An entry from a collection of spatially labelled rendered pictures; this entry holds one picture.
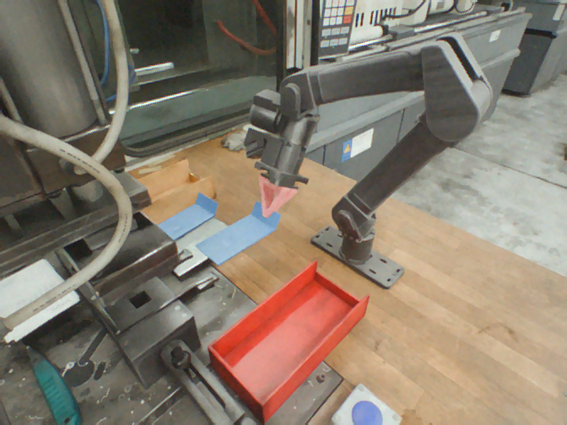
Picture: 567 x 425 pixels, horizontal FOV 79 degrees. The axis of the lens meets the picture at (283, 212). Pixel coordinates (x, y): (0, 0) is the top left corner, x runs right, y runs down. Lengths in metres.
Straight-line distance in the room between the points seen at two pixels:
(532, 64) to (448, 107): 4.43
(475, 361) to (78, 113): 0.65
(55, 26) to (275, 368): 0.51
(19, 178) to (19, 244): 0.09
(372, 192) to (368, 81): 0.19
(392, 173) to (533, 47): 4.36
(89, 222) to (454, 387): 0.56
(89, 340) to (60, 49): 0.47
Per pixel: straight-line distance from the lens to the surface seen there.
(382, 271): 0.72
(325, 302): 0.66
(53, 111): 0.40
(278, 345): 0.61
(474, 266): 0.82
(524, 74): 4.95
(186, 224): 0.81
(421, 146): 0.55
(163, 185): 0.96
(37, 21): 0.39
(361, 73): 0.55
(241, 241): 0.64
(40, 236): 0.45
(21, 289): 0.77
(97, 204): 0.46
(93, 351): 0.68
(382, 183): 0.60
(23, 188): 0.39
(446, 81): 0.49
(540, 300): 0.82
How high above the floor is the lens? 1.43
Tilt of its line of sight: 38 degrees down
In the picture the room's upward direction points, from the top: straight up
